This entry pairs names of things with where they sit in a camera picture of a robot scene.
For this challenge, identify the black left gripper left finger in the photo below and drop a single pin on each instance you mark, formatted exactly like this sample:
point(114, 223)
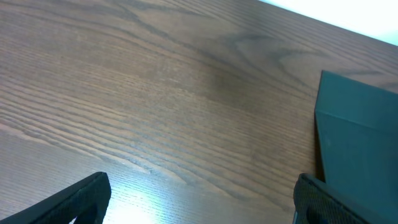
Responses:
point(83, 202)

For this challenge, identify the dark green box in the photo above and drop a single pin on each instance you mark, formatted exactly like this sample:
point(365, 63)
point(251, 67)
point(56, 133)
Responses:
point(357, 130)

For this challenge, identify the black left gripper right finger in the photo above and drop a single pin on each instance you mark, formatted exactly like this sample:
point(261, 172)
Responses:
point(317, 203)

